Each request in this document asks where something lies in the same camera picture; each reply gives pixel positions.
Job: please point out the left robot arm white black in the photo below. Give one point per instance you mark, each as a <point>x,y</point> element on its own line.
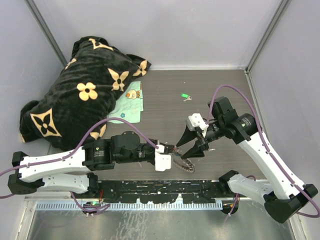
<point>73,171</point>

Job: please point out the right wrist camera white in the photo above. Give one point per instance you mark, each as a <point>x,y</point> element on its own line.
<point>195,120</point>

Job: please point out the green key tag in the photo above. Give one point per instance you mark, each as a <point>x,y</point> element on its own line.
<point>184,95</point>

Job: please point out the black floral plush blanket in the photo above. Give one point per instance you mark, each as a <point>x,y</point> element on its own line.
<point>85,92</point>

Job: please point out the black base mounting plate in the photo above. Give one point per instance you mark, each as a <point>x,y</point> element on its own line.
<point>157,191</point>

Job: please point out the large keyring with small rings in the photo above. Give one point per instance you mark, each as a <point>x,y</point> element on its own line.
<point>185,165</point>

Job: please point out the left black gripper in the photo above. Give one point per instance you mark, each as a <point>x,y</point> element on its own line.
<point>169,148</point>

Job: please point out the mint green cartoon cloth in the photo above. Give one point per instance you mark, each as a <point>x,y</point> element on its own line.
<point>130,105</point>

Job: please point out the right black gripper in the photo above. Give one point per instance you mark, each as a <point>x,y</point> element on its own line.
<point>200,145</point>

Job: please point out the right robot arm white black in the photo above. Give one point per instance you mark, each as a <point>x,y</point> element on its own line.
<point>284,194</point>

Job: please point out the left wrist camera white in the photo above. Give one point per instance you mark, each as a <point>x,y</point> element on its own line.
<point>162,158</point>

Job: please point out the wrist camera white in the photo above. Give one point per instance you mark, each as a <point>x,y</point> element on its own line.
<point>195,120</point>
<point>162,158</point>

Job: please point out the aluminium rail with slotted duct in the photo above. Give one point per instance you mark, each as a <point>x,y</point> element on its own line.
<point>130,205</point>

